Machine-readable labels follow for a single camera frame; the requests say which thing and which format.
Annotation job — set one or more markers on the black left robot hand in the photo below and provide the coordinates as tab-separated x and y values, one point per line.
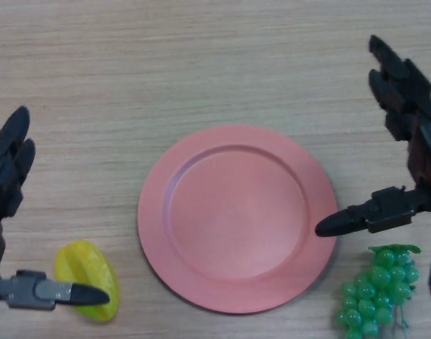
7	169

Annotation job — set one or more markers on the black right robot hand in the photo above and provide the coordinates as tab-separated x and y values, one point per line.
424	148

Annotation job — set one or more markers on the yellow starfruit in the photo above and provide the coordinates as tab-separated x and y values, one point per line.
88	272

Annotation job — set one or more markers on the pink round plate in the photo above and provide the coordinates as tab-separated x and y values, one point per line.
236	219

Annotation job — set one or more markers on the green grape bunch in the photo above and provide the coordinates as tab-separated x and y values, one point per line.
379	275

